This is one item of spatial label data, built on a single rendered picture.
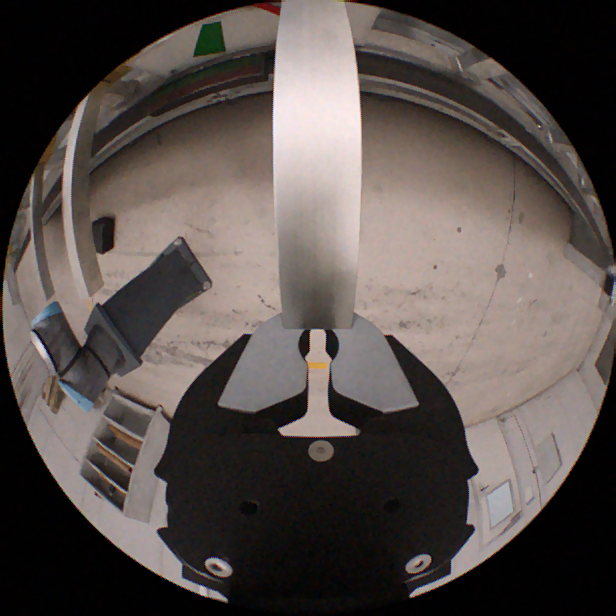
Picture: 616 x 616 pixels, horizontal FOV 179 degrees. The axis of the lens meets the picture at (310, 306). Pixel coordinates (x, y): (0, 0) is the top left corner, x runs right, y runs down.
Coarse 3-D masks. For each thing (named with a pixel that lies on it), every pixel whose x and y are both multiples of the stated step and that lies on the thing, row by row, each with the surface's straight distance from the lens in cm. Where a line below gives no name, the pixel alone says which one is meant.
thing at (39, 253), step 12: (36, 168) 54; (36, 180) 53; (36, 192) 52; (36, 204) 52; (36, 216) 51; (36, 228) 51; (36, 240) 50; (36, 252) 50; (36, 264) 51; (48, 276) 50; (48, 288) 50
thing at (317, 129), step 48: (288, 0) 15; (336, 0) 15; (288, 48) 10; (336, 48) 10; (288, 96) 8; (336, 96) 8; (288, 144) 8; (336, 144) 8; (288, 192) 8; (336, 192) 8; (288, 240) 8; (336, 240) 8; (288, 288) 9; (336, 288) 9
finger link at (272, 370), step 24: (264, 336) 9; (288, 336) 9; (240, 360) 8; (264, 360) 8; (288, 360) 8; (240, 384) 7; (264, 384) 7; (288, 384) 7; (240, 408) 7; (264, 408) 7; (288, 408) 7
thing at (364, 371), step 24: (336, 336) 9; (360, 336) 9; (384, 336) 10; (336, 360) 8; (360, 360) 8; (384, 360) 8; (336, 384) 7; (360, 384) 7; (384, 384) 8; (408, 384) 8; (336, 408) 8; (360, 408) 7; (384, 408) 7; (408, 408) 7
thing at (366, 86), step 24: (192, 24) 56; (408, 24) 57; (432, 24) 57; (144, 48) 61; (216, 96) 96; (240, 96) 104; (408, 96) 97; (528, 96) 78; (72, 120) 86; (168, 120) 120; (456, 120) 122; (480, 120) 116; (552, 120) 88; (120, 144) 130; (96, 168) 170; (48, 216) 248
